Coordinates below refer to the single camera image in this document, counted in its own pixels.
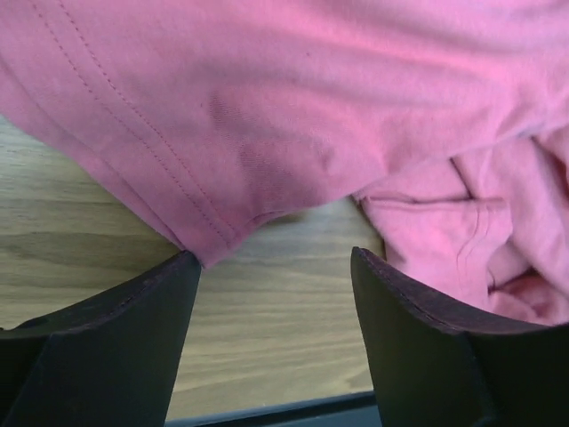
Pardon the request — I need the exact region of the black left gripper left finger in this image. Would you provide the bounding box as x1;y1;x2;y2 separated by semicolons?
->
1;252;201;426

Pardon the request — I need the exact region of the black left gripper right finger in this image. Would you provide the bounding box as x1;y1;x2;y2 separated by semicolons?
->
350;247;568;426

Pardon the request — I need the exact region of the dusty red t-shirt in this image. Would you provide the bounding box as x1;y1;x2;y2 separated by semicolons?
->
1;1;568;326

